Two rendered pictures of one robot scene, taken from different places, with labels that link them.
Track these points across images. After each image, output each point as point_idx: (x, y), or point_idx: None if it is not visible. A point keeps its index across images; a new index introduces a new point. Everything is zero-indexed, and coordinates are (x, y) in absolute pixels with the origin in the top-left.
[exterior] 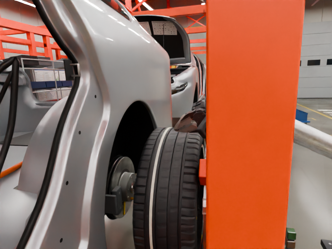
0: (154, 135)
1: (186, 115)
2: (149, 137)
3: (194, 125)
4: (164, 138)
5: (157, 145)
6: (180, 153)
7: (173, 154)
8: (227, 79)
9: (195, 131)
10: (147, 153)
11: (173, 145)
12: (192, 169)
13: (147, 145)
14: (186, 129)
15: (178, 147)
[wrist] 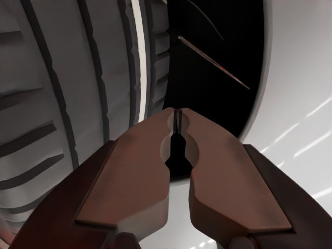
0: (157, 103)
1: (311, 209)
2: (166, 89)
3: (139, 214)
4: (139, 101)
5: (148, 59)
6: (56, 29)
7: (80, 21)
8: None
9: (72, 181)
10: (160, 9)
11: (105, 80)
12: None
13: (165, 53)
14: (153, 140)
15: (81, 71)
